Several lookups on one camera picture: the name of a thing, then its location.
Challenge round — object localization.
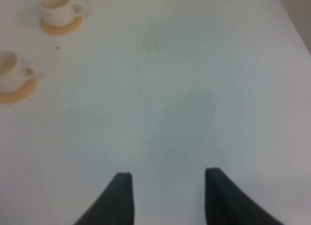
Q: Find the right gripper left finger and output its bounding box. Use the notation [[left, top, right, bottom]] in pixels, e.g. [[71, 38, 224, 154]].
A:
[[76, 173, 134, 225]]

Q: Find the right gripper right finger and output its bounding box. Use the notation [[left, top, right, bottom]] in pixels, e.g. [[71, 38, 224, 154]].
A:
[[205, 168, 281, 225]]

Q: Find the near orange round coaster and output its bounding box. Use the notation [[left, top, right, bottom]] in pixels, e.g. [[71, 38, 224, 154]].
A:
[[0, 79, 38, 104]]

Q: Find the orange round coaster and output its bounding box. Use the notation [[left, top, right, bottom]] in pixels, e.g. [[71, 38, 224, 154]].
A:
[[39, 17, 83, 36], [0, 79, 38, 104]]

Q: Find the near white teacup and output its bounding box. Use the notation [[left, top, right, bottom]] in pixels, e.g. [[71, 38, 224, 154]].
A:
[[0, 52, 36, 93]]

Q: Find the white teacup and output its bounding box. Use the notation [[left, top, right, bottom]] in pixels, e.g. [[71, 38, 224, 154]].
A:
[[40, 0, 86, 27], [0, 52, 36, 93]]

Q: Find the far orange round coaster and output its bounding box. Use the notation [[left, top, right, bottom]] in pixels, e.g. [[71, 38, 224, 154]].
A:
[[39, 17, 83, 36]]

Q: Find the far white teacup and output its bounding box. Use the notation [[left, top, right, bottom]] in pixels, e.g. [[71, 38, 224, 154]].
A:
[[40, 0, 86, 27]]

